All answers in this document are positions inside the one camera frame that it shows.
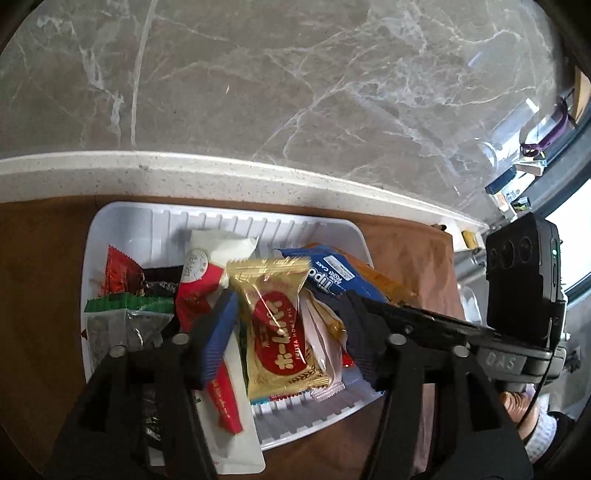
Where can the white ribbed plastic tray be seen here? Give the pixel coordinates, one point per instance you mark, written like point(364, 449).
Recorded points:
point(138, 221)

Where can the orange snack packet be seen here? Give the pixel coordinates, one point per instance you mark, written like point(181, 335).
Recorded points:
point(388, 284)

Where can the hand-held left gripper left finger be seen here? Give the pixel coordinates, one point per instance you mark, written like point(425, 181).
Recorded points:
point(222, 332)

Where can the white red round label packet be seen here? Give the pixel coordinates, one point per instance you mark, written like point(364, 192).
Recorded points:
point(203, 277)

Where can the person's right forearm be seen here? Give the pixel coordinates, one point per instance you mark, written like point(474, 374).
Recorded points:
point(545, 436)

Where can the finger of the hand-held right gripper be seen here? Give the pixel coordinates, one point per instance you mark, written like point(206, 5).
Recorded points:
point(438, 323)

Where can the black snack packet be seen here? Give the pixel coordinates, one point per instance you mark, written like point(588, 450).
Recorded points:
point(161, 279)

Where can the person's right hand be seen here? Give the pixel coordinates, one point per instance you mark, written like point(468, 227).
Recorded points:
point(519, 408)

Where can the small yellow object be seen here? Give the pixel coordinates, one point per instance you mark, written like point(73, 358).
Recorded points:
point(470, 239)

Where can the green edged seaweed packet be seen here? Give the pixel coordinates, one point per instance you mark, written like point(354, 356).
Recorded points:
point(120, 318)

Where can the gold red snack packet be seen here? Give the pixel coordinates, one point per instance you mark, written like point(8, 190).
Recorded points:
point(277, 332)

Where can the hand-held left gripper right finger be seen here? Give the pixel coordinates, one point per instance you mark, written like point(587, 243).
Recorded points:
point(364, 350)

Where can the silver white red snack packet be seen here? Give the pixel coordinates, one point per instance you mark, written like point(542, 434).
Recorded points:
point(235, 443)

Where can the pale pink white snack packet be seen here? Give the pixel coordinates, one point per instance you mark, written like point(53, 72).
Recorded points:
point(318, 341)

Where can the blue white box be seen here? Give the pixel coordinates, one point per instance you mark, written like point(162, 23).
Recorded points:
point(501, 182)

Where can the blue snack packet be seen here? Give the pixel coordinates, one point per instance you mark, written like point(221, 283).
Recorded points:
point(332, 272)

